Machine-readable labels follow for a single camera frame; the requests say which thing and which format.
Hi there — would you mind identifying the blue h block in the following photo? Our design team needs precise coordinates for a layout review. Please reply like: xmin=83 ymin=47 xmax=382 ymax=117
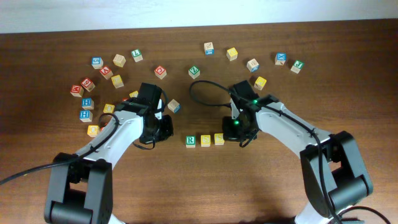
xmin=79 ymin=110 xmax=93 ymax=123
xmin=81 ymin=98 xmax=95 ymax=110

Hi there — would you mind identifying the yellow S block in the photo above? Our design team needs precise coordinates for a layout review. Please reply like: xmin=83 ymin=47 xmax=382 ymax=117
xmin=200 ymin=135 xmax=211 ymax=147
xmin=214 ymin=133 xmax=224 ymax=146

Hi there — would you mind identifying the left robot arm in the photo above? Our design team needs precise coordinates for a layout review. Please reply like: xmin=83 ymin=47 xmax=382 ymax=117
xmin=44 ymin=83 xmax=174 ymax=224

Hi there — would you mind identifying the green Z block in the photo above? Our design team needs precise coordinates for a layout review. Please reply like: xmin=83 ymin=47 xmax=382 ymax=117
xmin=188 ymin=66 xmax=200 ymax=79

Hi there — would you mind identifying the wooden block blue top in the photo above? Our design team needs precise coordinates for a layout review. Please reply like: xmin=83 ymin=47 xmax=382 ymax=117
xmin=204 ymin=42 xmax=215 ymax=55

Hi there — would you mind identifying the blue H block upper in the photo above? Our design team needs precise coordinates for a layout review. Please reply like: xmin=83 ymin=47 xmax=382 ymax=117
xmin=81 ymin=98 xmax=95 ymax=110

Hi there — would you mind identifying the plain yellow-sided block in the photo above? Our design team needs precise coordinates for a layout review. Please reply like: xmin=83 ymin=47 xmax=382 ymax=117
xmin=113 ymin=54 xmax=126 ymax=68

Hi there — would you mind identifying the blue H block lower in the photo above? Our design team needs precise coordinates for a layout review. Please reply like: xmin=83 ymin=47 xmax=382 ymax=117
xmin=79 ymin=110 xmax=93 ymax=123

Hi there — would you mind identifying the yellow block by A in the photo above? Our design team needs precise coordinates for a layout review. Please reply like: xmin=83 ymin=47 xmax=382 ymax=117
xmin=129 ymin=91 xmax=139 ymax=98

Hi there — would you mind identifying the red 6 block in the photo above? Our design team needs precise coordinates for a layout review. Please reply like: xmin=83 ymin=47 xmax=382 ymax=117
xmin=81 ymin=78 xmax=95 ymax=92

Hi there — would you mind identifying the yellow block upper left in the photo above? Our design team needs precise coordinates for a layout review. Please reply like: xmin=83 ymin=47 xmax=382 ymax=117
xmin=111 ymin=75 xmax=124 ymax=88

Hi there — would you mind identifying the wooden block blue edge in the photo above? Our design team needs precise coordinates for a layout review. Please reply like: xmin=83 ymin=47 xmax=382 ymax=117
xmin=246 ymin=58 xmax=259 ymax=72

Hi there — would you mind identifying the green L block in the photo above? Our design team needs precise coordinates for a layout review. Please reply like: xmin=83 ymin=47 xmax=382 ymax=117
xmin=131 ymin=49 xmax=143 ymax=62

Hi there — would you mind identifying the red A block upper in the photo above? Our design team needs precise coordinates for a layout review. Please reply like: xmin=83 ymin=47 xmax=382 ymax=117
xmin=99 ymin=66 xmax=113 ymax=80

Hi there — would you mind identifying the blue X block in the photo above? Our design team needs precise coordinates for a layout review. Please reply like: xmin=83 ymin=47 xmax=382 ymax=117
xmin=274 ymin=52 xmax=287 ymax=65

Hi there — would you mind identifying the blue 5 block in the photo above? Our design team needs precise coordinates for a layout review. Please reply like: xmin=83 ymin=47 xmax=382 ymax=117
xmin=91 ymin=57 xmax=103 ymax=69

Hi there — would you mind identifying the red Q block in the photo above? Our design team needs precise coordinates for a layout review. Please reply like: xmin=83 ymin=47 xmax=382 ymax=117
xmin=154 ymin=65 xmax=167 ymax=80

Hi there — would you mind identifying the yellow block top right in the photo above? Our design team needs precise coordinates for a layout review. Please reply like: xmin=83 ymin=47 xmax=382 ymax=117
xmin=226 ymin=47 xmax=238 ymax=61

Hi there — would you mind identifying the yellow block middle left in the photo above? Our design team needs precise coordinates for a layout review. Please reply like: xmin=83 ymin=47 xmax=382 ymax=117
xmin=103 ymin=104 xmax=115 ymax=113

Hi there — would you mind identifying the green R block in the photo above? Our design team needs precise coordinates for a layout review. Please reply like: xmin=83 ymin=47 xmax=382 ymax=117
xmin=185 ymin=136 xmax=196 ymax=147

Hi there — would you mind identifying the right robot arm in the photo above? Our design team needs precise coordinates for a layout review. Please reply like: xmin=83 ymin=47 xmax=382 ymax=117
xmin=223 ymin=81 xmax=373 ymax=223

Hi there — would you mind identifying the red M block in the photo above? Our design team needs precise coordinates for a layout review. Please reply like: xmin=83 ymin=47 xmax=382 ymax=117
xmin=70 ymin=85 xmax=84 ymax=98

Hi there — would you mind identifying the wooden block blue side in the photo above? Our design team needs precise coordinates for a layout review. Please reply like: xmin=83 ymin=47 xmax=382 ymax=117
xmin=167 ymin=99 xmax=181 ymax=113

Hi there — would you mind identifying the green J block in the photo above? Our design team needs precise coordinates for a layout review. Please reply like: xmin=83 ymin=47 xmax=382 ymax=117
xmin=290 ymin=60 xmax=305 ymax=74

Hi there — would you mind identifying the yellow block bottom left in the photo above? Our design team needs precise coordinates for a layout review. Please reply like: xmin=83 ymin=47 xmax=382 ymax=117
xmin=87 ymin=125 xmax=100 ymax=138

